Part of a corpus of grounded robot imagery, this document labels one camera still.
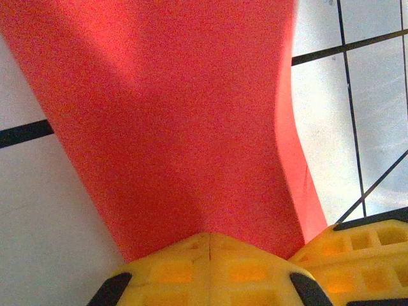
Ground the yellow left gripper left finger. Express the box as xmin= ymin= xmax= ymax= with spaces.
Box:
xmin=87 ymin=233 xmax=211 ymax=306

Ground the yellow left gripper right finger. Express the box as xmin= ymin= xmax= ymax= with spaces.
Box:
xmin=210 ymin=233 xmax=334 ymax=306

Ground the red paper sheet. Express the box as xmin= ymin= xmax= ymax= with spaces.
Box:
xmin=0 ymin=0 xmax=329 ymax=264

